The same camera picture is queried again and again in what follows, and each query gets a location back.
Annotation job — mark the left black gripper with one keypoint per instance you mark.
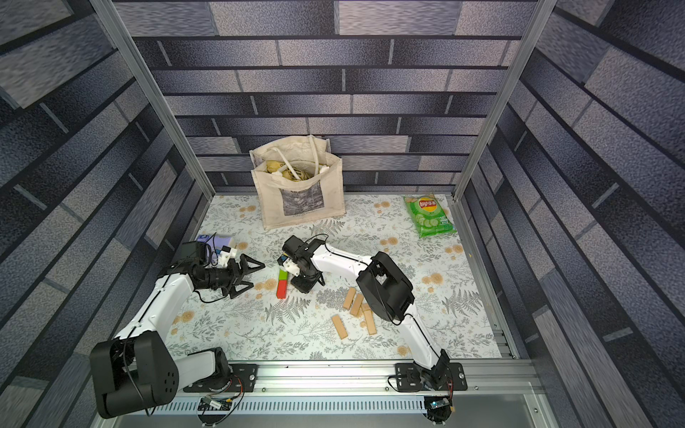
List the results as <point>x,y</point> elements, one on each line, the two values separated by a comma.
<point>236,274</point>

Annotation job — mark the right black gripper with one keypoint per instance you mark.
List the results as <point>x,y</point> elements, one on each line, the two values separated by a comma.
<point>302,281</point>

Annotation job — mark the red block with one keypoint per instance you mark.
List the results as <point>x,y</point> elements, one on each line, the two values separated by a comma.
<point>281,291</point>

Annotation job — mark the wooden block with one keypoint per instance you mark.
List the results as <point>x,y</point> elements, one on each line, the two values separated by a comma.
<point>349,298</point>
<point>339,327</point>
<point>369,319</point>
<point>356,305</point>

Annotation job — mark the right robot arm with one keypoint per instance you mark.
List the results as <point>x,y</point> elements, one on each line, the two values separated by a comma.
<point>384,287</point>

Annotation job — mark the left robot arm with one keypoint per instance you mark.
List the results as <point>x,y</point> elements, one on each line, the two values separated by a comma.
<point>134,371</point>

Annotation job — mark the purple tissue pack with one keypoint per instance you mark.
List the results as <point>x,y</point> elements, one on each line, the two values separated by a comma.
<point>217,242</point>

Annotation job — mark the beige canvas tote bag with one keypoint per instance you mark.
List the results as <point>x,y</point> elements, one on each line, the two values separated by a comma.
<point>298,180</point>

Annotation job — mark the wooden block bottom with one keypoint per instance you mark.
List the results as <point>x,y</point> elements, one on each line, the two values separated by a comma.
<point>339,327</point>

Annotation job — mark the left circuit board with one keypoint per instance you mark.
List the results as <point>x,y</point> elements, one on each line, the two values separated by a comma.
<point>208,404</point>

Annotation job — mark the circuit board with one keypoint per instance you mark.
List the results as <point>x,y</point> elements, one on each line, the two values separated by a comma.
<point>438,406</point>
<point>208,404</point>

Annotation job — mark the green chips bag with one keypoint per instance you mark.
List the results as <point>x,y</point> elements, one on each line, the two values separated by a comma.
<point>428,216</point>

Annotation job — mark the right circuit board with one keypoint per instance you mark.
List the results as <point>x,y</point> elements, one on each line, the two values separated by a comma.
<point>438,406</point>

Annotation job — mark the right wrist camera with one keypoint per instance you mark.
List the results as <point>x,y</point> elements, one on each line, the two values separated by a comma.
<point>288,265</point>

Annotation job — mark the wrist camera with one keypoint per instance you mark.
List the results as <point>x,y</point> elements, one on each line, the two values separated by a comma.
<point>224,256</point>
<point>288,265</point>

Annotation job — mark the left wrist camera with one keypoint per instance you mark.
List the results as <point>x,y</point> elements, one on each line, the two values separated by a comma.
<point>224,256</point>

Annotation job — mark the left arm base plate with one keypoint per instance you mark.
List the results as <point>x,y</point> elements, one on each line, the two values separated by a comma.
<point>235,377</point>

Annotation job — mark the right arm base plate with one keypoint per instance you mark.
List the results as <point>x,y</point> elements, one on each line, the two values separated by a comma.
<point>409,377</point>

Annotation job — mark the aluminium front rail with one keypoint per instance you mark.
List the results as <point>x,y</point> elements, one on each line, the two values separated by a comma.
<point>377,377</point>

